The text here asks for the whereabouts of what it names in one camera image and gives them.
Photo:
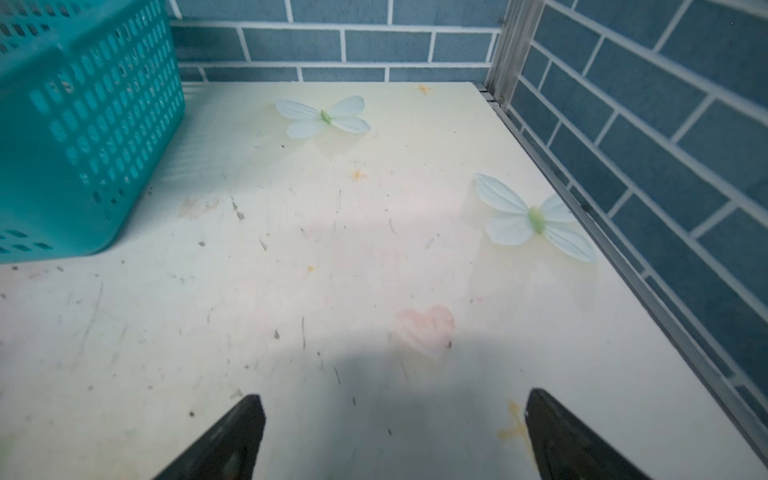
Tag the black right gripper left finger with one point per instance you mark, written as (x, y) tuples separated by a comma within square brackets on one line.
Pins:
[(228, 450)]

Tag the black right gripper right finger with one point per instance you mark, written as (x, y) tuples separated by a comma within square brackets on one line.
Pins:
[(564, 447)]

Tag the teal plastic basket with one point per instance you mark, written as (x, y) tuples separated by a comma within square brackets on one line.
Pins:
[(90, 98)]

